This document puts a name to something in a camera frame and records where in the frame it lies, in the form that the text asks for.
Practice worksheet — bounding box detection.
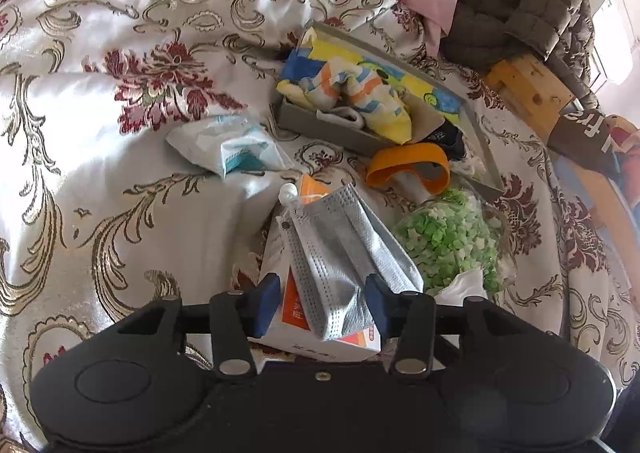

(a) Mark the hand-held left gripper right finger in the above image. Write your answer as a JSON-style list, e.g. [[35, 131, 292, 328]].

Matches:
[[364, 274, 528, 379]]

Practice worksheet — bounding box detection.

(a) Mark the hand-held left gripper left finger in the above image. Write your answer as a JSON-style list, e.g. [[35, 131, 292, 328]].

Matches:
[[117, 273, 282, 380]]

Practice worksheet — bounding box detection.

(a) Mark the grey face mask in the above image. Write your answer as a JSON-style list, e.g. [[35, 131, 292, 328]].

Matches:
[[280, 183, 425, 341]]

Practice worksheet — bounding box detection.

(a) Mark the shallow grey box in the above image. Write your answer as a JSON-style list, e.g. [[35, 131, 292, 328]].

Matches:
[[274, 19, 506, 201]]

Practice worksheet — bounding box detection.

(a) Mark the white orange carton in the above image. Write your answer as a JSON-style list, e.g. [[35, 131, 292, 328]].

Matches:
[[247, 174, 383, 363]]

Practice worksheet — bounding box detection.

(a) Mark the white tissue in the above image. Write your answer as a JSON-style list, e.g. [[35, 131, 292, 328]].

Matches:
[[432, 267, 488, 306]]

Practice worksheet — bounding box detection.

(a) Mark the bag of green bits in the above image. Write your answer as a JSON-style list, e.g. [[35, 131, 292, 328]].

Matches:
[[392, 187, 518, 296]]

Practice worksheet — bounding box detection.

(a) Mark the orange band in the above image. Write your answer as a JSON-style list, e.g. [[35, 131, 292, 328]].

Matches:
[[365, 142, 451, 194]]

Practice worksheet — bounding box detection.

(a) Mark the white tissue packet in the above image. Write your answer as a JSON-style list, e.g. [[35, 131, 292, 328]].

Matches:
[[165, 114, 296, 180]]

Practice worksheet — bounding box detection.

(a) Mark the black cloth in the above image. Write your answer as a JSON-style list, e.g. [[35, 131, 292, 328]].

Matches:
[[410, 106, 468, 161]]

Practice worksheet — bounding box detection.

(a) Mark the white grey sock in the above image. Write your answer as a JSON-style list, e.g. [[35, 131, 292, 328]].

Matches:
[[315, 106, 368, 129]]

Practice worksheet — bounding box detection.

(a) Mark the striped colourful sock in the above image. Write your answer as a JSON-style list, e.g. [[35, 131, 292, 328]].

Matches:
[[295, 58, 416, 144]]

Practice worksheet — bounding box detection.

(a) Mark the floral satin bedspread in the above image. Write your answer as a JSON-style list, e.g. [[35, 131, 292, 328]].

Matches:
[[0, 0, 640, 453]]

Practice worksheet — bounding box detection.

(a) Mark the brown printed cloth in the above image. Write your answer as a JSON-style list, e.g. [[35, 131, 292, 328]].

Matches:
[[547, 106, 626, 184]]

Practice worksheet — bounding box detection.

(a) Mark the olive quilted jacket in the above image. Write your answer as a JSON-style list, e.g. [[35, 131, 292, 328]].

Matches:
[[440, 0, 601, 109]]

